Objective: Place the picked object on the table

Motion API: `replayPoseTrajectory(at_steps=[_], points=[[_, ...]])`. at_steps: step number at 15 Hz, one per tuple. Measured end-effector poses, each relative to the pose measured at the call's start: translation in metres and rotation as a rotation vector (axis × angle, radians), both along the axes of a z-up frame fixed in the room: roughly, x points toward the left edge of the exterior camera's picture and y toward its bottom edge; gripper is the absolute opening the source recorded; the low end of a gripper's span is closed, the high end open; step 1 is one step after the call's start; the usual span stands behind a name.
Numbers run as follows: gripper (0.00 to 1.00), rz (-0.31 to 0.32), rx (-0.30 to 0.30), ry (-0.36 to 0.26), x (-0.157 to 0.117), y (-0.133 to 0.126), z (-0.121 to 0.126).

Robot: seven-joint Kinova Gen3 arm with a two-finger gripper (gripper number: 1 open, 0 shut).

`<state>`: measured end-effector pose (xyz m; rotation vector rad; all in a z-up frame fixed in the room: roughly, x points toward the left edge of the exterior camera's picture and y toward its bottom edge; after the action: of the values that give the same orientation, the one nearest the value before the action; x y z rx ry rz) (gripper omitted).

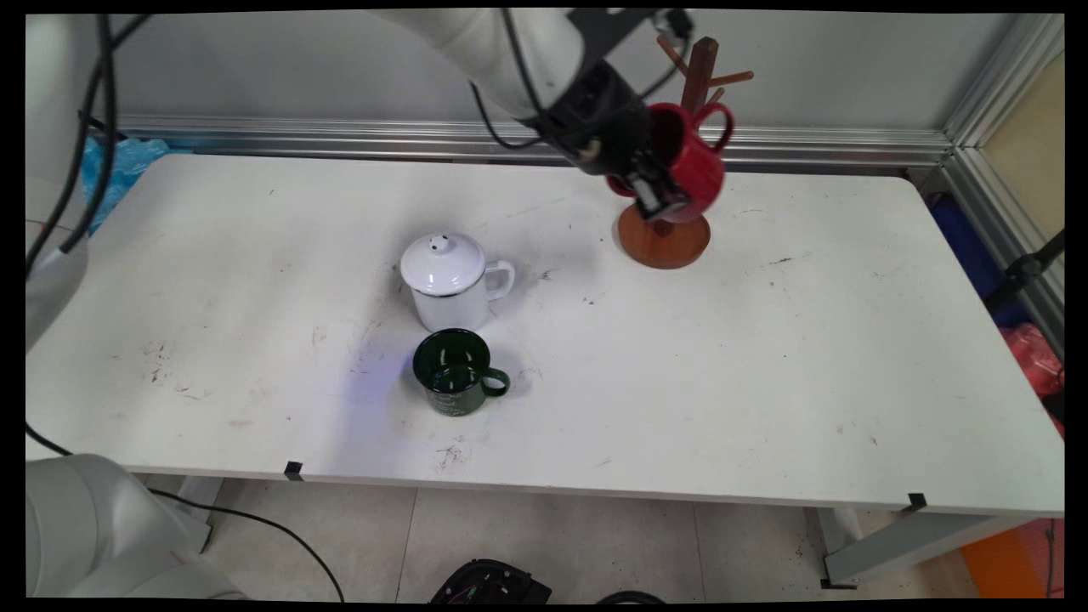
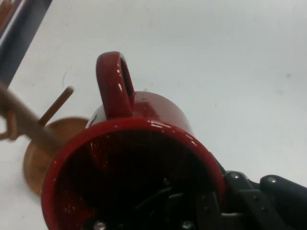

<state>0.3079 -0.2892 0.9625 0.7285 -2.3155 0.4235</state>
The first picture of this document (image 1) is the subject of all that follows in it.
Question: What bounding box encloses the black cable with white tape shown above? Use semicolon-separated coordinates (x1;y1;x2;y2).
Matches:
55;13;118;256

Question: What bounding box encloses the blue plastic bag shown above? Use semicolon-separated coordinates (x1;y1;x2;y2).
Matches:
81;136;173;236

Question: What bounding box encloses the red ceramic mug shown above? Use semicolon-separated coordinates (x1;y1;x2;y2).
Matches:
607;102;734;224

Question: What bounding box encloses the long black cable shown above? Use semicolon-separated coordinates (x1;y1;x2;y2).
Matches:
25;13;347;603

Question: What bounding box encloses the aluminium frame corner post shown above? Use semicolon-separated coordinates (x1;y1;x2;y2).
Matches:
939;13;1065;362

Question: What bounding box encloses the blue bin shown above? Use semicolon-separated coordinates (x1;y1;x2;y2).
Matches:
929;194;1031;330

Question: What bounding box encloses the brown wooden mug tree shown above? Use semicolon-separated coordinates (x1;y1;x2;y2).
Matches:
617;36;757;271

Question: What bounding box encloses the grey slanted table leg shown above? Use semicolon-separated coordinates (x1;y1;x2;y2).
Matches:
819;505;1025;590

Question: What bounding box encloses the white enamel mug lid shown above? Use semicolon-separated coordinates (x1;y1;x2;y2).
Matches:
401;232;486;298

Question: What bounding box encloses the orange floor object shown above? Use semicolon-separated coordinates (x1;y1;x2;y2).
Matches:
960;518;1065;598

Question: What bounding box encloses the dark green enamel mug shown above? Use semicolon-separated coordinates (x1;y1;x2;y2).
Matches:
413;328;512;417

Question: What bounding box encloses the black device on floor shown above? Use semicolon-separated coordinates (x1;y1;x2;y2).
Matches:
429;558;553;605

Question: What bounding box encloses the thin black rod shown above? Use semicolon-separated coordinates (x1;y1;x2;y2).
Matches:
81;109;130;142

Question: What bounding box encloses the horizontal aluminium frame rail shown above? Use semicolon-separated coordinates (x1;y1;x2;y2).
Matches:
110;115;955;171

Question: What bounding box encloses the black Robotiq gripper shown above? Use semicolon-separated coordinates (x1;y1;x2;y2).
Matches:
542;58;692;221

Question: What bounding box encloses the white enamel mug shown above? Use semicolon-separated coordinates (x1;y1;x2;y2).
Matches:
411;258;517;333

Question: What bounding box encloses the black clamp stand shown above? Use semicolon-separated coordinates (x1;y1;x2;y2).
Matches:
984;229;1065;313

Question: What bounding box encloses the red plastic bag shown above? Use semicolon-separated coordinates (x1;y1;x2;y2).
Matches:
999;323;1065;439

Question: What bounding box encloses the white table leg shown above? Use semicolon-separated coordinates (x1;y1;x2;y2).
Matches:
173;474;224;547

